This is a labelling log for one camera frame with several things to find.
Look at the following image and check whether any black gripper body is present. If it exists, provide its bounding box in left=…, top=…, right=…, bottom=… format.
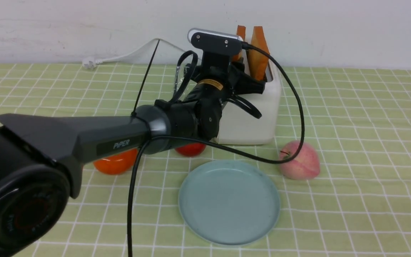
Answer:
left=184, top=52, right=265, bottom=107

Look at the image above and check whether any toast slice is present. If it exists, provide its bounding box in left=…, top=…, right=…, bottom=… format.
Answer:
left=247, top=26, right=269, bottom=80
left=232, top=25, right=246, bottom=62

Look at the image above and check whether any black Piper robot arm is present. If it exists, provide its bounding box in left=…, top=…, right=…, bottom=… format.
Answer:
left=0, top=52, right=265, bottom=257

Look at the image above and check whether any white two-slot toaster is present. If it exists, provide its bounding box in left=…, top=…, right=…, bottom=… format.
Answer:
left=215, top=61, right=282, bottom=145

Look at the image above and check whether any red apple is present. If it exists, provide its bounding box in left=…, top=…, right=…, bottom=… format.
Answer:
left=175, top=143, right=207, bottom=157

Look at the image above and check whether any pink peach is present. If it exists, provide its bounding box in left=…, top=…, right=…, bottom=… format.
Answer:
left=279, top=142, right=321, bottom=180

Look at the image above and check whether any light blue round plate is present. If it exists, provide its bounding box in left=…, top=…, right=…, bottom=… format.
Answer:
left=178, top=160, right=281, bottom=247

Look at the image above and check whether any orange persimmon with green leaf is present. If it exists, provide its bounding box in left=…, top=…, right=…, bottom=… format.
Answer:
left=93, top=148, right=138, bottom=175

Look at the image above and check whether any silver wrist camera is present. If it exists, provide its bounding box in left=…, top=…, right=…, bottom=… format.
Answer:
left=187, top=28, right=243, bottom=57

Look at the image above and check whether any black camera cable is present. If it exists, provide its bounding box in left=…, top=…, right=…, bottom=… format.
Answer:
left=127, top=42, right=305, bottom=257

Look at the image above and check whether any white power cord with plug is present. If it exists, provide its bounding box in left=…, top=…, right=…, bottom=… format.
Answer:
left=82, top=38, right=192, bottom=70

